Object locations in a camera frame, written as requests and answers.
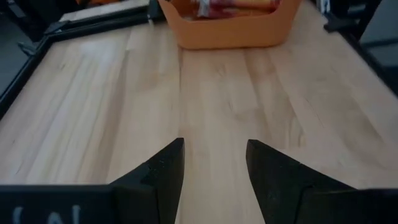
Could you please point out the red popcorn bag clear wrap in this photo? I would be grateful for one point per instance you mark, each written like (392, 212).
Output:
(230, 11)

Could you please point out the small grey clamp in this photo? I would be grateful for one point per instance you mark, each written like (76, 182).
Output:
(27, 48)

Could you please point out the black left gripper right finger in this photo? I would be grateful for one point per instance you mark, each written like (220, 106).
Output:
(276, 186)

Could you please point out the orange plastic basket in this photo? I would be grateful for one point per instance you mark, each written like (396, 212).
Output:
(233, 34)

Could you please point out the black table edge frame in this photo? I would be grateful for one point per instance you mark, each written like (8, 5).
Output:
(18, 85)

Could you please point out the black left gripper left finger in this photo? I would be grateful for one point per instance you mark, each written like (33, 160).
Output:
(155, 186)

